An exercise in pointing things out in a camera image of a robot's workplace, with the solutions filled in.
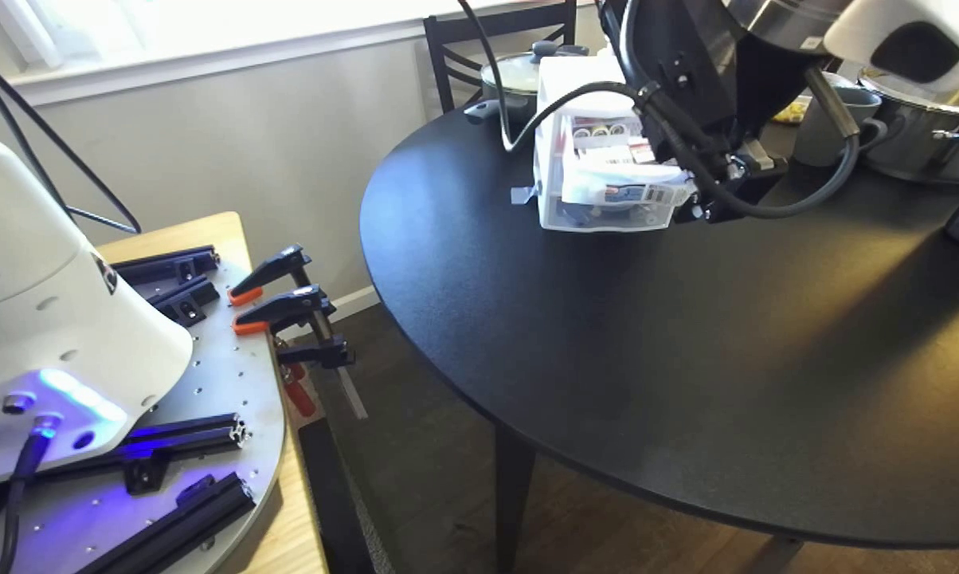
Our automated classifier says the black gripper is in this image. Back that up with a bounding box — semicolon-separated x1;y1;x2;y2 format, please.
595;0;818;219

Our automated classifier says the clear top drawer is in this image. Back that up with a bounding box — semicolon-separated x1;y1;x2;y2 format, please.
562;114;693;207

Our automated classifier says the clear drawer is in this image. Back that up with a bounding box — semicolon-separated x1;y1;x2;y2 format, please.
562;114;693;207
537;202;672;232

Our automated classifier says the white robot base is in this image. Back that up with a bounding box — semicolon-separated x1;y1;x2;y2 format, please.
0;144;194;486

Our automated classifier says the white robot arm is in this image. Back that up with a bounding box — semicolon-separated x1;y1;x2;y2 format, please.
595;0;959;217

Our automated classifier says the white plastic drawer cabinet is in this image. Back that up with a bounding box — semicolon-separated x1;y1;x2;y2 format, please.
530;53;698;237

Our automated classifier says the clear bottom drawer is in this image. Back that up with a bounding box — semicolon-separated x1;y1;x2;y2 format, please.
537;202;672;232

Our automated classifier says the grey ceramic mug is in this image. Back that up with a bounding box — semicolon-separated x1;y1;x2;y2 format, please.
794;82;886;169

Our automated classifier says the steel cooking pot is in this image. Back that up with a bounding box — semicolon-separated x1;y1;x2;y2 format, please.
862;80;959;186

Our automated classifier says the black wooden chair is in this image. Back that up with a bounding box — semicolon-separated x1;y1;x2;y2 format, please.
425;0;577;112

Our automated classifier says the black round table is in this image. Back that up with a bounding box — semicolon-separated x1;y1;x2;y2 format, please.
359;114;959;549

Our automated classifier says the upper black bar clamp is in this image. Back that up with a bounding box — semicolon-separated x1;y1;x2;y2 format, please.
228;245;308;306

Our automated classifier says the black bar clamp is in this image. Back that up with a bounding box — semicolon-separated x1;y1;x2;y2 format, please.
234;286;367;424
228;245;308;306

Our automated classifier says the lower black bar clamp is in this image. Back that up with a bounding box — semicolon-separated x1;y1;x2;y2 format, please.
234;286;367;424

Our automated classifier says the wooden side table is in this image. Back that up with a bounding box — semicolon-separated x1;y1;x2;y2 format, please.
101;211;324;574

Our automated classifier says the grey round mounting plate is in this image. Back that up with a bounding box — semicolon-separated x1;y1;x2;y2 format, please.
0;245;248;574

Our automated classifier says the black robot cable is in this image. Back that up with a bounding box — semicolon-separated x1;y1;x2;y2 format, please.
0;40;145;237

